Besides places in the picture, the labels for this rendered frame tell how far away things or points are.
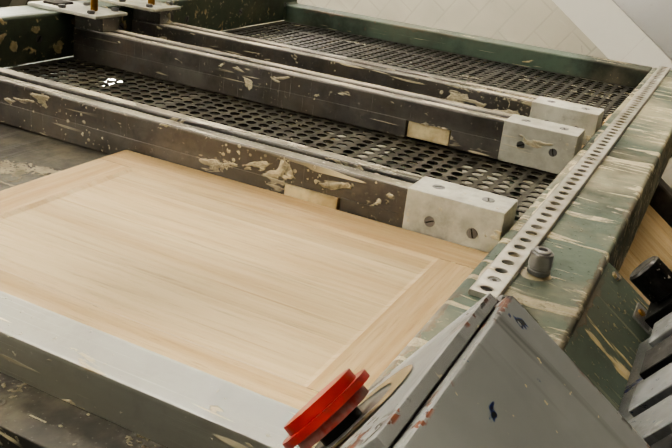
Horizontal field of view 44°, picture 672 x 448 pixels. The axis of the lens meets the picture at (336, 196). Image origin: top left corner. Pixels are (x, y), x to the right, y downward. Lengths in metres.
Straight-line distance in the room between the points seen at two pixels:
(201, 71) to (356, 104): 0.34
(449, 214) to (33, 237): 0.48
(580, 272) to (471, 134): 0.57
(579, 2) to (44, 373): 4.35
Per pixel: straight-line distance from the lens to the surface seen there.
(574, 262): 0.95
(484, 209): 1.00
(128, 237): 0.96
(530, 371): 0.30
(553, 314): 0.83
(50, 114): 1.34
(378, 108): 1.50
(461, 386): 0.27
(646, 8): 0.40
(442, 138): 1.47
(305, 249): 0.95
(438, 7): 6.67
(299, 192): 1.09
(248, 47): 1.84
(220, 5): 2.35
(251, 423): 0.62
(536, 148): 1.42
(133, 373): 0.67
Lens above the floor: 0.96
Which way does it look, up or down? 7 degrees up
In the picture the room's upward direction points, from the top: 42 degrees counter-clockwise
